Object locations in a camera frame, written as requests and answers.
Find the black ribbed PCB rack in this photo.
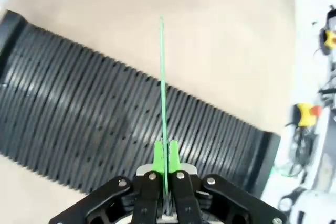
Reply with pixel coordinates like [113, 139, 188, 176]
[0, 9, 282, 196]

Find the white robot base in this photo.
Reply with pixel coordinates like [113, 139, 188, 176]
[277, 186, 336, 224]

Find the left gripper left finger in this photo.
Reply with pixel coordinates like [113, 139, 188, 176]
[49, 140, 166, 224]

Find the green printed circuit board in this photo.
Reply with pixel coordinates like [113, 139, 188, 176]
[158, 15, 174, 217]

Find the black cable bundle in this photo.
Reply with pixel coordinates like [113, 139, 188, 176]
[285, 123, 320, 179]

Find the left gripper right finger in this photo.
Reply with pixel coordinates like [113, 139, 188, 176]
[169, 139, 287, 224]

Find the yellow emergency stop box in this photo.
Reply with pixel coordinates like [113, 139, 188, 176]
[318, 11, 336, 56]
[294, 102, 323, 128]

